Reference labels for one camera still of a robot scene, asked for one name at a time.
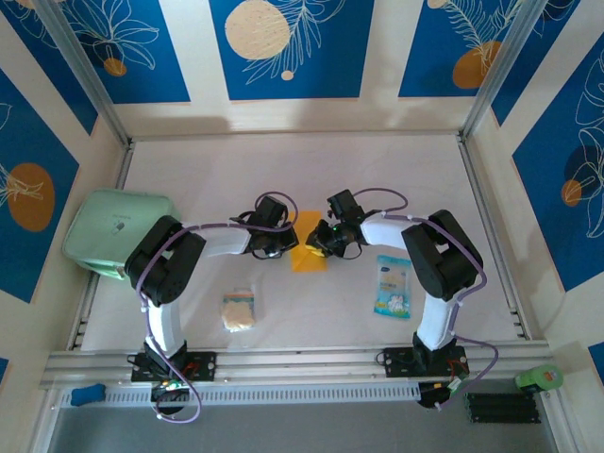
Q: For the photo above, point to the aluminium table edge rail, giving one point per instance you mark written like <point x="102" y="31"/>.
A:
<point x="302" y="361"/>

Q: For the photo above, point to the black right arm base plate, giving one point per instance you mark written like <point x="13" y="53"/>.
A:
<point x="396" y="362"/>

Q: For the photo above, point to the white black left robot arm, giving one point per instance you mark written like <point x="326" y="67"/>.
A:
<point x="226" y="240"/>

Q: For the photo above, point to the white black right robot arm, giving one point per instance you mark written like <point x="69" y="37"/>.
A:
<point x="382" y="233"/>

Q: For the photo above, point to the blue white wipes packet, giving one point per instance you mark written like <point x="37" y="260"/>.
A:
<point x="392" y="288"/>

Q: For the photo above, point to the black ribbed rack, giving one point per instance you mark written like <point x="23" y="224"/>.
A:
<point x="502" y="408"/>

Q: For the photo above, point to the aluminium frame post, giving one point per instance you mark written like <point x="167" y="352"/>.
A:
<point x="500" y="71"/>
<point x="89" y="80"/>

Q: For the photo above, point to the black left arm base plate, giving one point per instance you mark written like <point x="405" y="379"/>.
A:
<point x="205" y="365"/>

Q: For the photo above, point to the green bottle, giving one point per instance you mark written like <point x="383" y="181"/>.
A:
<point x="540" y="378"/>

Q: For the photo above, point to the mint green zip pouch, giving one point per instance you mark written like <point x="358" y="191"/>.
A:
<point x="104" y="222"/>

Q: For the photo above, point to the blue bone-shaped sponge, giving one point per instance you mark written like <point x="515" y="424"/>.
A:
<point x="87" y="395"/>

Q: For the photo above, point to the aluminium side rail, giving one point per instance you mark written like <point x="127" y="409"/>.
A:
<point x="85" y="307"/>
<point x="479" y="189"/>

